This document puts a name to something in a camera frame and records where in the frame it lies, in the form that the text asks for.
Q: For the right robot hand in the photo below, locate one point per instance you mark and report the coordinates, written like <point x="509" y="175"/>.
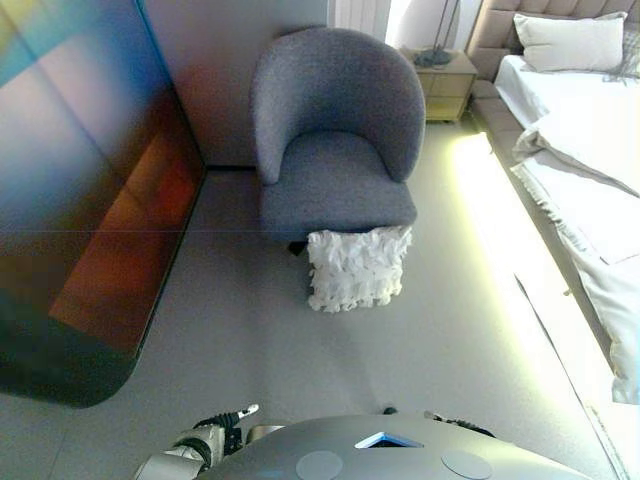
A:
<point x="452" y="421"/>

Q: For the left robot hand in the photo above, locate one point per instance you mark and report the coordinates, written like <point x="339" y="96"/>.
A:
<point x="227" y="422"/>

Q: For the white ruffled cushion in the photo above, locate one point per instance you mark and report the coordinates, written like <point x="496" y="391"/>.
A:
<point x="357" y="267"/>

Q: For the grey robot torso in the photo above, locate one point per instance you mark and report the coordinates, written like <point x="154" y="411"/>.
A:
<point x="390" y="450"/>

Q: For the white duvet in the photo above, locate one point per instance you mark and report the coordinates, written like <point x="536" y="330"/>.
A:
<point x="590" y="235"/>

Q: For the glossy reflective wardrobe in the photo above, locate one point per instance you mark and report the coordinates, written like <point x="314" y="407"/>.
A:
<point x="85" y="190"/>

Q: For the bed with white sheets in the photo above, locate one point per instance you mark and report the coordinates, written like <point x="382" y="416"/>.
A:
<point x="575" y="165"/>

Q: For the grey fabric tub armchair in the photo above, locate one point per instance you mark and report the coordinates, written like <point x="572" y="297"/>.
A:
<point x="340" y="115"/>

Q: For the beige wooden nightstand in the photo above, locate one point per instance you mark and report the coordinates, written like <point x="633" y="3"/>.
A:
<point x="445" y="82"/>

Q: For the grey lamp base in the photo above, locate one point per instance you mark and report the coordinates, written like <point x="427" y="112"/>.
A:
<point x="434" y="56"/>

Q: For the beige tufted headboard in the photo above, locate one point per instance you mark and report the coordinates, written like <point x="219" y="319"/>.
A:
<point x="492" y="27"/>

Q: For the white bed pillow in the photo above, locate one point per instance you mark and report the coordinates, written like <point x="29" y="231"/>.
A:
<point x="570" y="42"/>

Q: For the grey knitted throw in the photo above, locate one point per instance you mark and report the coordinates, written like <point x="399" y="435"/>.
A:
<point x="625" y="62"/>

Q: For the white curtain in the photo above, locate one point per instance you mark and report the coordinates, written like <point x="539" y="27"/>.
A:
<point x="357" y="20"/>

